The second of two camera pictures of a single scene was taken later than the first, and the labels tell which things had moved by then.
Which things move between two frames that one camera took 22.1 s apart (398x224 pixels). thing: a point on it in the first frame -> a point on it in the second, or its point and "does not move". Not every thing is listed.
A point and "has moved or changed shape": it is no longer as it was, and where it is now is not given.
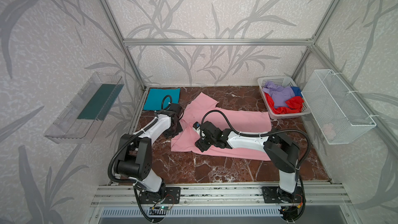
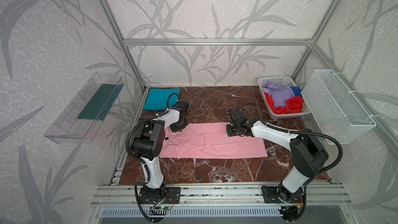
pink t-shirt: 245,122 has moved or changed shape
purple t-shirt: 279,94 does not move
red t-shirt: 295,103 does not move
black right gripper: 202,140 -> 232,130
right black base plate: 274,194 does not move
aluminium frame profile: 126,42 does not move
